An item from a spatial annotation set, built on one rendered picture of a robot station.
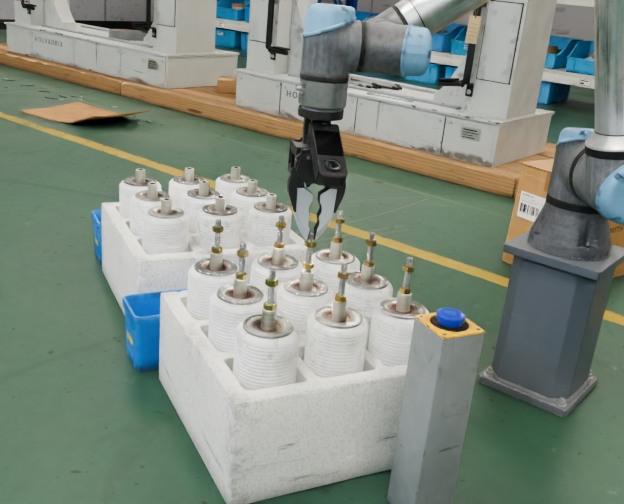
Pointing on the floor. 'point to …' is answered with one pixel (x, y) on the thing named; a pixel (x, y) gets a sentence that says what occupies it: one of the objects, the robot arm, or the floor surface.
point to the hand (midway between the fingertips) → (312, 233)
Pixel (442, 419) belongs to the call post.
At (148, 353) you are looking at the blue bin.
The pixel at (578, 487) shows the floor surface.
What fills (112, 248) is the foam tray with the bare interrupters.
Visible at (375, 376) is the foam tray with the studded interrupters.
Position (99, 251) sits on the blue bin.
